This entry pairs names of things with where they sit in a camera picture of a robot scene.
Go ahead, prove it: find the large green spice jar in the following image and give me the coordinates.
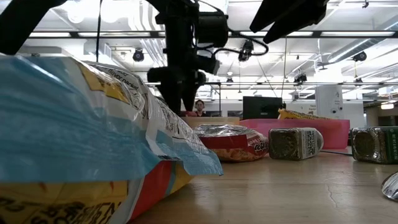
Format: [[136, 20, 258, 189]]
[[350, 126, 398, 165]]

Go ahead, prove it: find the large silver spoon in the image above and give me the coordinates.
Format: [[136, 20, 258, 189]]
[[381, 170, 398, 203]]

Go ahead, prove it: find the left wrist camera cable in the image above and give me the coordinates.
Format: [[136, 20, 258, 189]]
[[198, 0, 270, 58]]

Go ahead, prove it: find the white label spice jar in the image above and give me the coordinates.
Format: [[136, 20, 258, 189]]
[[268, 126, 324, 162]]

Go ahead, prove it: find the person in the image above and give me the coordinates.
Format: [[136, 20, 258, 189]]
[[193, 99, 208, 118]]

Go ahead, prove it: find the white pillar cabinet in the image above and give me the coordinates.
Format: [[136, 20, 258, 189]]
[[315, 85, 345, 121]]

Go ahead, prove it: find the yellow ramen packet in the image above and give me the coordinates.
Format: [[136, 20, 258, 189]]
[[277, 108, 330, 121]]

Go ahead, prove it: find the silver ceiling duct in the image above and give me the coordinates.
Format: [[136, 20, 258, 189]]
[[317, 15, 398, 68]]

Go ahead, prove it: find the red ramen packet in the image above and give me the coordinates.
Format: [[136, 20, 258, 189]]
[[193, 124, 270, 162]]

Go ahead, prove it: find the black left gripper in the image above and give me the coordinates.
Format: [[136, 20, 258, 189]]
[[147, 46, 220, 115]]

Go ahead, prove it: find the pink plastic bin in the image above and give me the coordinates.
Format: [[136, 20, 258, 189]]
[[239, 118, 351, 150]]

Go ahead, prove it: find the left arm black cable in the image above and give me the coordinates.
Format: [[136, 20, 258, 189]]
[[95, 0, 104, 63]]

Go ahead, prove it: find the white ceiling air unit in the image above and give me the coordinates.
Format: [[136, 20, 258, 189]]
[[83, 42, 112, 58]]

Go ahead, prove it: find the black monitor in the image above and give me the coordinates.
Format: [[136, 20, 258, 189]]
[[242, 96, 284, 121]]

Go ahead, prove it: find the black background frame stand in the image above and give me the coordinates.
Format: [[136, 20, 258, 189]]
[[198, 82, 222, 118]]

